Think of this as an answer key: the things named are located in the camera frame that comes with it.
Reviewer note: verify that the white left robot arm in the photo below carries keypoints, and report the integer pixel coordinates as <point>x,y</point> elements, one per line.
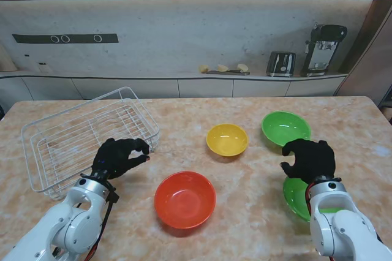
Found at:
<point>73,227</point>

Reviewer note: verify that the dark serving board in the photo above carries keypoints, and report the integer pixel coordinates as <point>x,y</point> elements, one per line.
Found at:
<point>226,73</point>

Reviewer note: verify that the pale yellow bread piece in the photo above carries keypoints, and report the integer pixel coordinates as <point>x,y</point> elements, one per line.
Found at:
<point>242,67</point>
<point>223,67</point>
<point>203,68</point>

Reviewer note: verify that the white counter cabinets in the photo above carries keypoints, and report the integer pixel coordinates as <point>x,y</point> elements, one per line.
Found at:
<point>205,88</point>

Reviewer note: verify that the green plastic bowl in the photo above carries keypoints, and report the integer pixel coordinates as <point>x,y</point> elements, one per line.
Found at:
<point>284,127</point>
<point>295,198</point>

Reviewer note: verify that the black silver coffee machine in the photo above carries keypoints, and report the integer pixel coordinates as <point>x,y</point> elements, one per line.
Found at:
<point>321,49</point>

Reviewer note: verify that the black toaster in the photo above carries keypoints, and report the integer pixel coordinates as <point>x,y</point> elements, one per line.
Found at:
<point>280,64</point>

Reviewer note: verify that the red plastic bowl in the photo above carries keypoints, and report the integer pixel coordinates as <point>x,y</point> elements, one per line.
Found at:
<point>183,201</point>

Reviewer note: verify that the black wall strip with rings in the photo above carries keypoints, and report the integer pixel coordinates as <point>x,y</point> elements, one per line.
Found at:
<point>79,38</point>

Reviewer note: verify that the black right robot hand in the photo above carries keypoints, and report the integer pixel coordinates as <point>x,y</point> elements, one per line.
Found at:
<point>315,160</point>

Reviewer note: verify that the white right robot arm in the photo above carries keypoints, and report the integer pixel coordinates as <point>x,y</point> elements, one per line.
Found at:
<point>343,230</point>

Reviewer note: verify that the yellow plastic bowl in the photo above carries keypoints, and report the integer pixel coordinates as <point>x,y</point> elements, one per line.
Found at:
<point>227,140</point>

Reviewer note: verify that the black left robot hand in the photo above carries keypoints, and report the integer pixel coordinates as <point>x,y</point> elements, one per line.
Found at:
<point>114,158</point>

